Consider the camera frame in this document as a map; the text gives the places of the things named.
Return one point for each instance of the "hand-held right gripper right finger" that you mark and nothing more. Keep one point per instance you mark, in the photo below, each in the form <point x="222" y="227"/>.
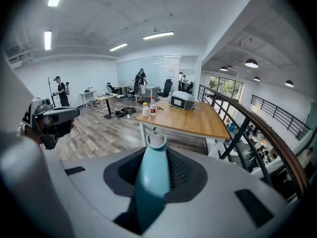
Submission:
<point x="223" y="195"/>

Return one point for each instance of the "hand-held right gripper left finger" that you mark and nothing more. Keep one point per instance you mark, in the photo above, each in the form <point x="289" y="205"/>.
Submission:
<point x="94" y="190"/>

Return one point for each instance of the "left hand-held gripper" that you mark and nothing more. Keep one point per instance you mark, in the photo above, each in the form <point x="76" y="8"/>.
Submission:
<point x="37" y="105"/>

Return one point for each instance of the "person's left forearm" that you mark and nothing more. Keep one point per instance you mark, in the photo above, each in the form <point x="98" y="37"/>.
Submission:
<point x="33" y="136"/>

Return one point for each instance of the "white side table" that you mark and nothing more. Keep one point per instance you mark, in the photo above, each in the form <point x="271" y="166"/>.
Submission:
<point x="88" y="92"/>

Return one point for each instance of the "black office chair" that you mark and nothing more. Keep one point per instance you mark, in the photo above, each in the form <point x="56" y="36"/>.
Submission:
<point x="112" y="87"/>
<point x="167" y="87"/>

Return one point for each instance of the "blue plastic bin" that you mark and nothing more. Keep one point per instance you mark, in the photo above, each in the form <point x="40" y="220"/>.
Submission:
<point x="231" y="127"/>

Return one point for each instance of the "black railing wooden handrail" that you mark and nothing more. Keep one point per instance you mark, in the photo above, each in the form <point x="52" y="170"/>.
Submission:
<point x="270" y="133"/>

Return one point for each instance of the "yellow-capped clear jar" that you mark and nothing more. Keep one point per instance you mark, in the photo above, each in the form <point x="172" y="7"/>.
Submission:
<point x="145" y="111"/>

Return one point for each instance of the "large wooden table white legs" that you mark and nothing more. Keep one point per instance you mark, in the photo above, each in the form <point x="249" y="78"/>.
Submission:
<point x="183" y="120"/>

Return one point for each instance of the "clear bottle red label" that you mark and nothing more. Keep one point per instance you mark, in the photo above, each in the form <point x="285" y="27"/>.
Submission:
<point x="153" y="106"/>

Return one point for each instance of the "black far railing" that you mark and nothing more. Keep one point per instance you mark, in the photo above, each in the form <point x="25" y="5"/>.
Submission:
<point x="280" y="115"/>

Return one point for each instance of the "white grey device with screen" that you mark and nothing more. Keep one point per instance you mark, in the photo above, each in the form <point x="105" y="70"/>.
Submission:
<point x="182" y="99"/>

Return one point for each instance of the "black pendant lamp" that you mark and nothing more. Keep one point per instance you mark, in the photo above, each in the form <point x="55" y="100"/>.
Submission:
<point x="223" y="69"/>
<point x="251" y="64"/>
<point x="256" y="79"/>
<point x="289" y="84"/>

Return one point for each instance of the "yellow table black pedestal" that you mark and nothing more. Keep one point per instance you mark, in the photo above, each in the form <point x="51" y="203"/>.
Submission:
<point x="106" y="97"/>

